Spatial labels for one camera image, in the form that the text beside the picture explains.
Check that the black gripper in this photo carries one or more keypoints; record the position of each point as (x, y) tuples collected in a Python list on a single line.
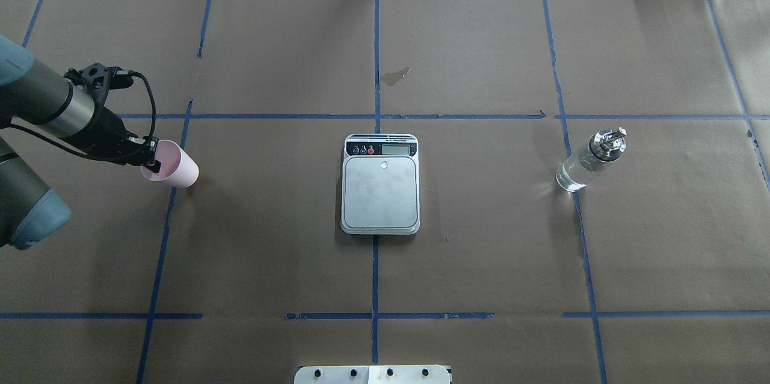
[(107, 130)]

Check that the pink paper cup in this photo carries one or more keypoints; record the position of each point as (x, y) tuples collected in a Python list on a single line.
[(178, 168)]

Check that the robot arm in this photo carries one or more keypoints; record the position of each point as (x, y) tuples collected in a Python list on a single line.
[(67, 111)]

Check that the white digital kitchen scale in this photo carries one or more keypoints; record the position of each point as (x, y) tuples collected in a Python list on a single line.
[(380, 184)]

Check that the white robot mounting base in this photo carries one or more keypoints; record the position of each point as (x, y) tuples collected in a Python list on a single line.
[(430, 373)]

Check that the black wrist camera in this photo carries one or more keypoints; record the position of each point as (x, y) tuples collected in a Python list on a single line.
[(98, 80)]

